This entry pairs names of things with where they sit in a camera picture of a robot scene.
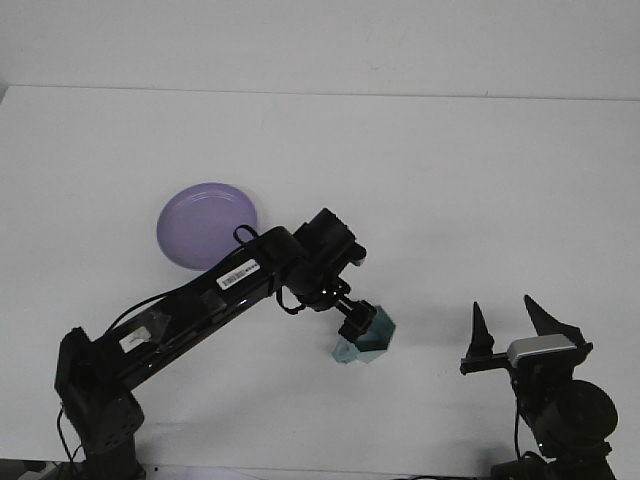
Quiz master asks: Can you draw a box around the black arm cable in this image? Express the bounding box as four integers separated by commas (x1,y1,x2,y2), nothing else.
512,394,540,461
102,224,261,336

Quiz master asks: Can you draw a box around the pale purple round plate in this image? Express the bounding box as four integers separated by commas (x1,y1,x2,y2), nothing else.
157,182,261,272

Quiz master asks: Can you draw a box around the pale blue hexagonal cup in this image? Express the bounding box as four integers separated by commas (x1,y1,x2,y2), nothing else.
331,304,398,366

